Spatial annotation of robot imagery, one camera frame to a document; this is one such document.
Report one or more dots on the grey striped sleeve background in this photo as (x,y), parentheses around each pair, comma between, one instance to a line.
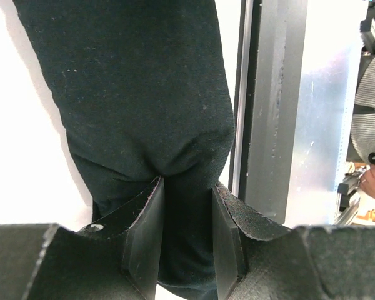
(363,120)

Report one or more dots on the black t shirt blue logo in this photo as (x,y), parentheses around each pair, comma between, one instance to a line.
(142,92)

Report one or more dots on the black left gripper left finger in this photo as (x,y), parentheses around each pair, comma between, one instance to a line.
(115,257)

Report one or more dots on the aluminium frame rail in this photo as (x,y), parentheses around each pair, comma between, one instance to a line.
(268,77)

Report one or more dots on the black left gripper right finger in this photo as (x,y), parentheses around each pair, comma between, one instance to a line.
(257,258)

